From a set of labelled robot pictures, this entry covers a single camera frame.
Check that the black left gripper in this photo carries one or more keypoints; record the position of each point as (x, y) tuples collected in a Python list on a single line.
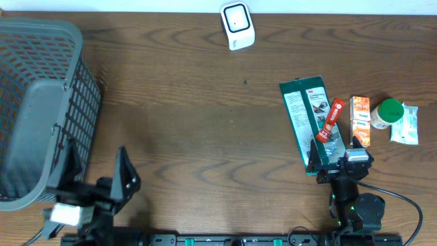
[(105, 200)]

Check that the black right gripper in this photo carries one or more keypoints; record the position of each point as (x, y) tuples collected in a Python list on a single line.
[(315, 165)]

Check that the orange small box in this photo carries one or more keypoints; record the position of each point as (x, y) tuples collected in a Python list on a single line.
[(361, 130), (359, 108)]

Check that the red stick sachet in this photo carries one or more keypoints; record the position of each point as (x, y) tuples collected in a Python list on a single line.
[(330, 121)]

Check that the green white package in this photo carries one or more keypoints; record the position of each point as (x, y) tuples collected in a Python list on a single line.
[(307, 105)]

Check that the green lid jar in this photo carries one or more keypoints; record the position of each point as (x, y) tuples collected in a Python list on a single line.
[(386, 113)]

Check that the mint green snack packet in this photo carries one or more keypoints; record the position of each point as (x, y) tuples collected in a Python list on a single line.
[(405, 130)]

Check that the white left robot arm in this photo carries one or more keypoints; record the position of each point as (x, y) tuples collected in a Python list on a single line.
[(100, 231)]

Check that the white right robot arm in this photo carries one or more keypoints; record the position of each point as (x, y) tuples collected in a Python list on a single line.
[(360, 214)]

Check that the white barcode scanner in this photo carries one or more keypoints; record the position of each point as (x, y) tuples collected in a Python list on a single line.
[(237, 25)]

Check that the grey plastic basket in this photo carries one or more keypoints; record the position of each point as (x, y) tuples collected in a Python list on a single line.
[(48, 97)]

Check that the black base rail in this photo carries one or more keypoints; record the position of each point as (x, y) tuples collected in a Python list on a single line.
[(246, 240)]

